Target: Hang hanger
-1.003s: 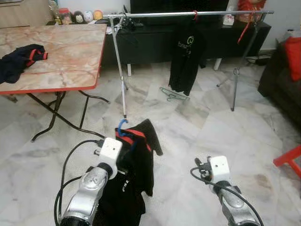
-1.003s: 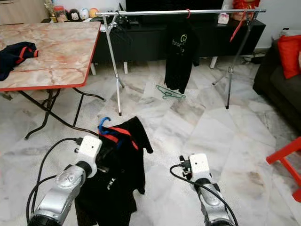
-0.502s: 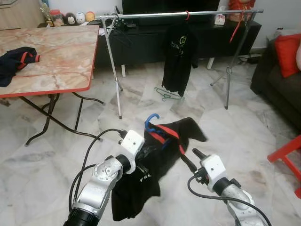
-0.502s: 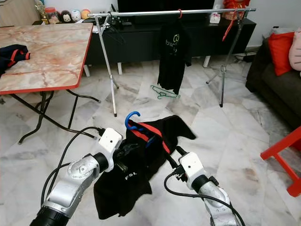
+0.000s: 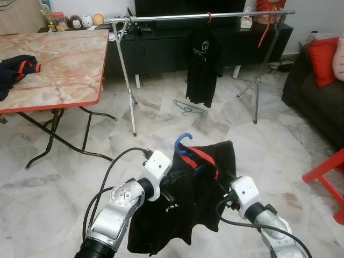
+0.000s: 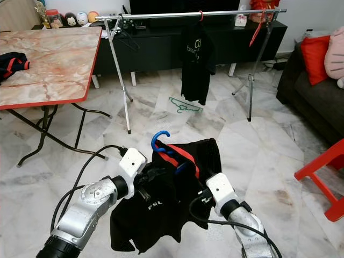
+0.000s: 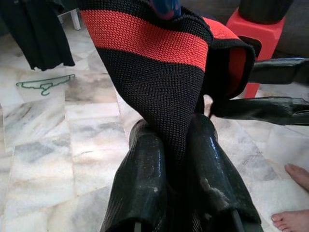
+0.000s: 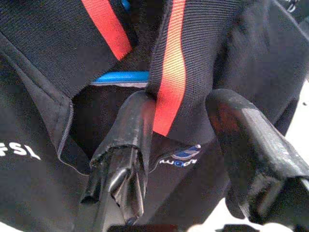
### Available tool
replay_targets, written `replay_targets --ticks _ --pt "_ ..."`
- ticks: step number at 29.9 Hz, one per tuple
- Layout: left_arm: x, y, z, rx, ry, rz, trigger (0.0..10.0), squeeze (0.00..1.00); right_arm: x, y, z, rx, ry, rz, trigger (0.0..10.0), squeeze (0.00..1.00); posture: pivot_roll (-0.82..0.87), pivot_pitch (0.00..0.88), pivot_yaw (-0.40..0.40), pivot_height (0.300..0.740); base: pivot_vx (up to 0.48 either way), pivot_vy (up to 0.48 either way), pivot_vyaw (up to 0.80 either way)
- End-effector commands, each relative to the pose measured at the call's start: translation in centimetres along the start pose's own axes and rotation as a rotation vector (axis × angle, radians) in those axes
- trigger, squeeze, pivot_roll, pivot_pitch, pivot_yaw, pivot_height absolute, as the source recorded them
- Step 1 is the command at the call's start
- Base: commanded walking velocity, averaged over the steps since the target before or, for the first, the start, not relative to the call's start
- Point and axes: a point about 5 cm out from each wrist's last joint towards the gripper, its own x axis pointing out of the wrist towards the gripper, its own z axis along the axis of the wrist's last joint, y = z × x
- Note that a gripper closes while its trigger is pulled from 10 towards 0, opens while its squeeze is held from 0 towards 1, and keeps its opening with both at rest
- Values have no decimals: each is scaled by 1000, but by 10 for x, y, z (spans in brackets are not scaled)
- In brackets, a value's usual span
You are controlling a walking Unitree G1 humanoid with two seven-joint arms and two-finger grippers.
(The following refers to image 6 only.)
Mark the black shirt red collar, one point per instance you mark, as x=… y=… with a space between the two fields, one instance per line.
x=161 y=215

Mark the blue plastic hanger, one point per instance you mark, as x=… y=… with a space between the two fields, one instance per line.
x=161 y=133

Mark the pink plastic hanger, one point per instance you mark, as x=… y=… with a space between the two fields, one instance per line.
x=201 y=18

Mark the black shirt green logo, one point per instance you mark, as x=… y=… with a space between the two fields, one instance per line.
x=198 y=67

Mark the red plastic stool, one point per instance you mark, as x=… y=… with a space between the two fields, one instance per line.
x=322 y=158

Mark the black tv console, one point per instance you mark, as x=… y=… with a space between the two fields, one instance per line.
x=156 y=51

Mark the grey fabric sofa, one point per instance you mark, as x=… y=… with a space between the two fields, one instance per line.
x=312 y=102

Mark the marble folding table red edge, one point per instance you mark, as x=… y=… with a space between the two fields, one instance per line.
x=54 y=64

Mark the silver clothes rack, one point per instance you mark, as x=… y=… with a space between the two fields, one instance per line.
x=166 y=15

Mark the orange round plush toy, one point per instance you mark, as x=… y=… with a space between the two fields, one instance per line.
x=93 y=16

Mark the red cushion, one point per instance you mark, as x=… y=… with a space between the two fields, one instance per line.
x=314 y=59

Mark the white round plush toy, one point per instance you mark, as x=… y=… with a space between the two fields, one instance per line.
x=81 y=18

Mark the black television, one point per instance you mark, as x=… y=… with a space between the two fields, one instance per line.
x=183 y=6

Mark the white tissue box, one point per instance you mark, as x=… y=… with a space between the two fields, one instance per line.
x=239 y=20

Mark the black red folded garment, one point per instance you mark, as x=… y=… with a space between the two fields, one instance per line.
x=13 y=64

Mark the black mouse plush toy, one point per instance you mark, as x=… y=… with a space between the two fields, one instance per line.
x=70 y=20

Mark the pink cat plush pillow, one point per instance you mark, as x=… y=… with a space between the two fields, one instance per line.
x=336 y=54

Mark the red figurine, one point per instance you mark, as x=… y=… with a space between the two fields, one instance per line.
x=263 y=8

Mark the beige wooden cabinet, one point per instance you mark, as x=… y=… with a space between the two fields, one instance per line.
x=19 y=15

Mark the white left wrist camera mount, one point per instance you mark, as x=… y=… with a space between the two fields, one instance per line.
x=133 y=166

